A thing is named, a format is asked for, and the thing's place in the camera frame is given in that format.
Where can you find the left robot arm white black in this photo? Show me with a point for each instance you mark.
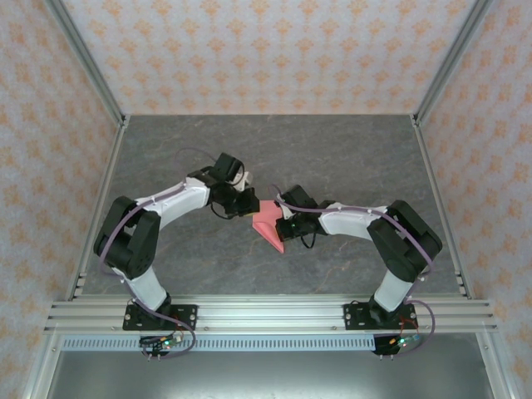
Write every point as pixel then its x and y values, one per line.
pixel 178 199

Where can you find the aluminium table side rail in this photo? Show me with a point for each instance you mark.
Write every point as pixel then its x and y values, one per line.
pixel 113 158
pixel 427 158

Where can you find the aluminium frame leg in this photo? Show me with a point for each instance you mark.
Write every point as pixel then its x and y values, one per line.
pixel 38 374
pixel 496 374

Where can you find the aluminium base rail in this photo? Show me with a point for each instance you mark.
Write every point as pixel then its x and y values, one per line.
pixel 270 313

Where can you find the controller board with lights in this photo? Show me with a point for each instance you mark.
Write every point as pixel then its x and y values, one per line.
pixel 166 343
pixel 401 341

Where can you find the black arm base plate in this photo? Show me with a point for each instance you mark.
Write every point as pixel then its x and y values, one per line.
pixel 353 318
pixel 187 316

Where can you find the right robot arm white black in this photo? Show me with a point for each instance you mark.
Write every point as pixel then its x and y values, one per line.
pixel 349 222

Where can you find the grey metal sheet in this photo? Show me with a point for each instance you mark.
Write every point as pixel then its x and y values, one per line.
pixel 266 378

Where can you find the pink paper sheet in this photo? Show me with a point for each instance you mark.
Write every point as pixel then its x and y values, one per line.
pixel 266 216

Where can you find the aluminium frame corner post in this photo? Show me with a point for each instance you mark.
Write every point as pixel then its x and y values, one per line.
pixel 92 66
pixel 446 66

